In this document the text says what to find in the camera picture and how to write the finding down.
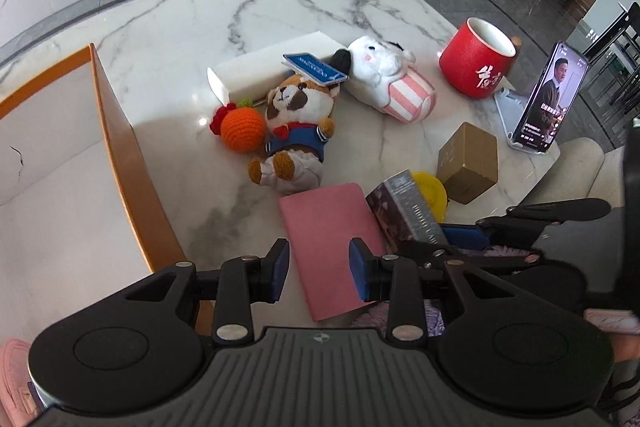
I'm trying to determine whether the red mug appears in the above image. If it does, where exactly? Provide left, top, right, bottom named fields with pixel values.
left=438, top=17, right=518, bottom=98

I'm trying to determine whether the photo card box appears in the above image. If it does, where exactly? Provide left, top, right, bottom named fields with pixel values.
left=366, top=170, right=448, bottom=253

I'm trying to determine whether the red panda plush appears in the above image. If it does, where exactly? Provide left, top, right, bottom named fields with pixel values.
left=247, top=49, right=352, bottom=194

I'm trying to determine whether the pink notebook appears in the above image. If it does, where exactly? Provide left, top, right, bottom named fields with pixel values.
left=279, top=183, right=386, bottom=322

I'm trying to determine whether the yellow round case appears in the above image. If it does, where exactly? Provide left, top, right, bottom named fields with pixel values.
left=411, top=171, right=448, bottom=223

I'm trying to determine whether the white phone stand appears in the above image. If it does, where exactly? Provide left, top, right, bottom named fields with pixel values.
left=494, top=88, right=528, bottom=150

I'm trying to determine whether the smartphone on stand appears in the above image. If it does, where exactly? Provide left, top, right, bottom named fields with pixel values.
left=510, top=41, right=589, bottom=154

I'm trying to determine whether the brown cardboard box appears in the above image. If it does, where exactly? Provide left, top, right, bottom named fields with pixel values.
left=436, top=122, right=498, bottom=205

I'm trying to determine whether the orange crochet fruit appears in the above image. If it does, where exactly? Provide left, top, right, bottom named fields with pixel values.
left=209, top=98, right=267, bottom=153

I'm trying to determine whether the orange storage box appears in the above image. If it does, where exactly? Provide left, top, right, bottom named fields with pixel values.
left=1, top=46, right=186, bottom=343

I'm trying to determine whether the pink fabric pouch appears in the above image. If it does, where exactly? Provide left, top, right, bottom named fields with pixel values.
left=1, top=339, right=40, bottom=426

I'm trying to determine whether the white dog plush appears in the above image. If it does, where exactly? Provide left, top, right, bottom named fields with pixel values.
left=330, top=36, right=436, bottom=124

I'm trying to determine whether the white rectangular box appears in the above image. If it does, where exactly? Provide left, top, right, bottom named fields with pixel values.
left=206, top=31, right=343, bottom=105

